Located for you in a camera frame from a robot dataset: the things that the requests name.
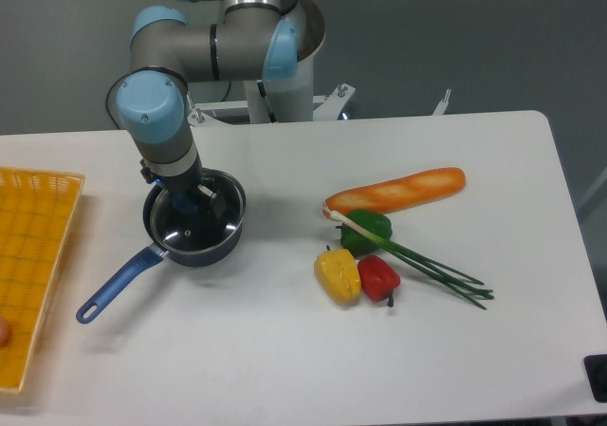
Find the pink object in basket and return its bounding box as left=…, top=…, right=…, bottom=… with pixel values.
left=0, top=316, right=11, bottom=347

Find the dark blue saucepan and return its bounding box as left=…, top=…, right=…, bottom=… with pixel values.
left=76, top=169, right=247, bottom=324

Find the green spring onion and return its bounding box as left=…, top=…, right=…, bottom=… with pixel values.
left=328, top=210, right=494, bottom=310

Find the green bell pepper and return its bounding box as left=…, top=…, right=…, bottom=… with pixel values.
left=335, top=209, right=394, bottom=257

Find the red bell pepper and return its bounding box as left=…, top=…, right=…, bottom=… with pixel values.
left=358, top=255, right=401, bottom=307

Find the glass lid blue knob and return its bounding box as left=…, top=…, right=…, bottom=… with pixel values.
left=149, top=169, right=246, bottom=254

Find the yellow woven basket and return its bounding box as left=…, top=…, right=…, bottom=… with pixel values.
left=1, top=167, right=85, bottom=394

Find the yellow bell pepper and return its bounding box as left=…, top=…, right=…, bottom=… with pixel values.
left=314, top=246, right=362, bottom=306

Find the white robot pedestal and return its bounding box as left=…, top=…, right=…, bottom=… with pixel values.
left=185, top=0, right=452, bottom=127

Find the black corner device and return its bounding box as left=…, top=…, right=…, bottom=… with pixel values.
left=583, top=354, right=607, bottom=403

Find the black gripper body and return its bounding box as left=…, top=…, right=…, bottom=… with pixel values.
left=140, top=157, right=203, bottom=202

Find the orange baguette bread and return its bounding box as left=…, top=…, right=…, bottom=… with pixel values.
left=322, top=167, right=467, bottom=217

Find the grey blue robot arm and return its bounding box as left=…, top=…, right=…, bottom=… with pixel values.
left=116, top=0, right=298, bottom=195

